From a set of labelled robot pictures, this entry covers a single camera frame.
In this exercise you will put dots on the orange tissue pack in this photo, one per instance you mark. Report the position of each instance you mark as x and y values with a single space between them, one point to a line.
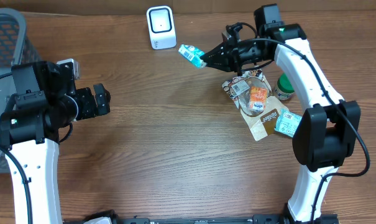
257 100

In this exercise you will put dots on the clear plastic snack bag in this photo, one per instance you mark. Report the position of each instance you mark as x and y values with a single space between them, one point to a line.
262 119

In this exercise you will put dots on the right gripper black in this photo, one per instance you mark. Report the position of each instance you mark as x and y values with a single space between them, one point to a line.
222 60

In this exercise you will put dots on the teal wet wipes pack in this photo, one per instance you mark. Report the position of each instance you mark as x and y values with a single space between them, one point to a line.
287 123

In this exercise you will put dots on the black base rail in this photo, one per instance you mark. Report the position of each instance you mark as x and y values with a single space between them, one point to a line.
111 217

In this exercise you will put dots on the white barcode scanner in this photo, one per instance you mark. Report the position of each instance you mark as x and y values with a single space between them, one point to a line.
161 27

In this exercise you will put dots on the teal tissue pack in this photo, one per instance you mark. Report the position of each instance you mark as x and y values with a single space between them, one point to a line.
193 55

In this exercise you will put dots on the green lid jar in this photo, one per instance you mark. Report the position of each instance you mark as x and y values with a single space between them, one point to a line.
283 89

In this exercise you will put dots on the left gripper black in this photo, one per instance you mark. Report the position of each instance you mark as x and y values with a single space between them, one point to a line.
90 102

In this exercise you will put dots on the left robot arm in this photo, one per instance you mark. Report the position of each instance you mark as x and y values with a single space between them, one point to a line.
45 101

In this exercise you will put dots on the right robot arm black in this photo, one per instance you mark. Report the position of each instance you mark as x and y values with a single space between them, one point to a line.
327 132

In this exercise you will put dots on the grey plastic mesh basket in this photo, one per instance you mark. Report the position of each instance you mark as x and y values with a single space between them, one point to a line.
15 48

